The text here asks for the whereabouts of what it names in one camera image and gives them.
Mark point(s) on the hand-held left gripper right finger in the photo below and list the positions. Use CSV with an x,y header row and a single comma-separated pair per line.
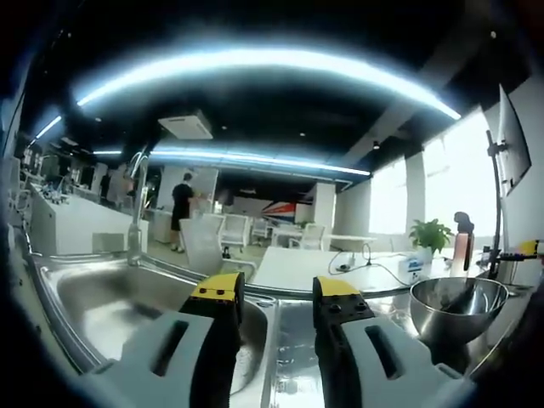
x,y
361,340

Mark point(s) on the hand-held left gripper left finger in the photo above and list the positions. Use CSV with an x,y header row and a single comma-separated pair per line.
x,y
187,340

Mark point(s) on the stainless steel sink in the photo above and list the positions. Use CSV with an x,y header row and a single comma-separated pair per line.
x,y
119,297

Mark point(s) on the stainless steel bowl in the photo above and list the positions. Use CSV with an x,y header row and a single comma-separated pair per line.
x,y
458,306

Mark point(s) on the pink water bottle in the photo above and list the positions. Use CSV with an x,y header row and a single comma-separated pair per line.
x,y
463,251

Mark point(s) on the chrome sink faucet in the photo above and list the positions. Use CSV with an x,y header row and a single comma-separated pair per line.
x,y
138,212

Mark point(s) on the black monitor stand pole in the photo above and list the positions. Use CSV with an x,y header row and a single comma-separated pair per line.
x,y
498,204

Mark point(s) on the white office desk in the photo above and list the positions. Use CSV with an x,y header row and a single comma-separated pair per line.
x,y
331,272

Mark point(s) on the white box with blue label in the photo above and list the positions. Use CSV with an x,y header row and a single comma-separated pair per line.
x,y
414,264

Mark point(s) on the green potted plant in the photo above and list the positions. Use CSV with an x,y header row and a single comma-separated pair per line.
x,y
431,234

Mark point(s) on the white mesh office chair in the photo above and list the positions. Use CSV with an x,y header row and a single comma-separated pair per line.
x,y
236,227
310,236

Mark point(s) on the white counter cabinet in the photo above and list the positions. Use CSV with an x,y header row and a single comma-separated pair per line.
x,y
81,221

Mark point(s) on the ceiling air conditioner unit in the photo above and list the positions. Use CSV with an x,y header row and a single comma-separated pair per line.
x,y
185,123

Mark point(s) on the long ceiling light strip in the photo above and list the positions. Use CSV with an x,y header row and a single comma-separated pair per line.
x,y
263,74

